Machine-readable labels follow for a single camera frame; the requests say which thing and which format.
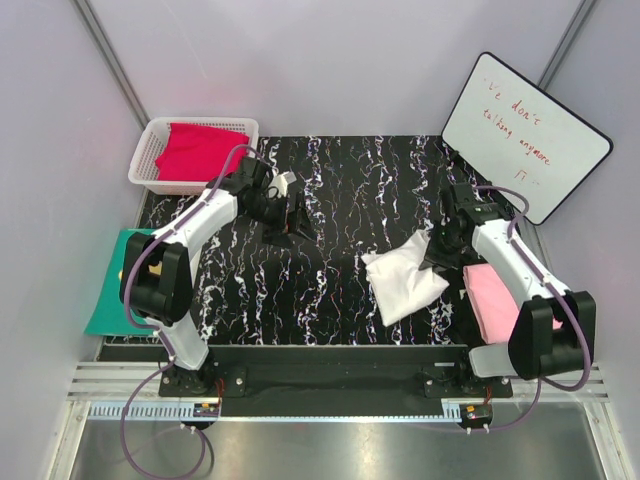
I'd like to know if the magenta folded t shirt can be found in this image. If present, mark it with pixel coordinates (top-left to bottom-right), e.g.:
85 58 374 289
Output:
155 123 250 182

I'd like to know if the yellow mug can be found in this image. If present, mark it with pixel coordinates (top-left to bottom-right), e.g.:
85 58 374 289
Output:
148 263 162 276

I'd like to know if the teal book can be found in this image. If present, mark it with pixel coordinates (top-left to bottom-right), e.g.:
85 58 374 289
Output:
84 229 153 337

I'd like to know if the white t shirt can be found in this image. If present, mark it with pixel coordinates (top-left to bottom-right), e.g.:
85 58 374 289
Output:
361 230 449 327

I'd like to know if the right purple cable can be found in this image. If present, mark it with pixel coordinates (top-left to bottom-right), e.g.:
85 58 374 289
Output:
469 184 594 432

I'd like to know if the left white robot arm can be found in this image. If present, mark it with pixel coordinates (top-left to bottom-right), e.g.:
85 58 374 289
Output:
119 156 316 396

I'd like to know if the white whiteboard black frame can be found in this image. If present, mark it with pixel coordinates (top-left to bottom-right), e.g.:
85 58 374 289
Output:
442 52 613 225

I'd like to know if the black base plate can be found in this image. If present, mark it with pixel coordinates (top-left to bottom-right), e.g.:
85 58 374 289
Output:
159 345 513 400

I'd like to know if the purple cable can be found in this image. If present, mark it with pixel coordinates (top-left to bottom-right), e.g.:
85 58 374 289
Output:
119 143 261 476
469 184 594 432

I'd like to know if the white plastic laundry basket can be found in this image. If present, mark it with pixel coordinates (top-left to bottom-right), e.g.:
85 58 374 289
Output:
128 116 259 195

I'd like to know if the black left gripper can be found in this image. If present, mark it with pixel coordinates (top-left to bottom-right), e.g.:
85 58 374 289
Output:
243 192 317 249

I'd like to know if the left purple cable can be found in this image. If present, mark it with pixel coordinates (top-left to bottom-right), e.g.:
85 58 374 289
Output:
119 143 261 476

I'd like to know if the pink folded t shirt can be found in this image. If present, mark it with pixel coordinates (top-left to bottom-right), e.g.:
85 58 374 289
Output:
462 263 564 346

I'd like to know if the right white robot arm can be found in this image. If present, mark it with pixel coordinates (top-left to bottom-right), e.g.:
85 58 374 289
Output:
420 183 596 397

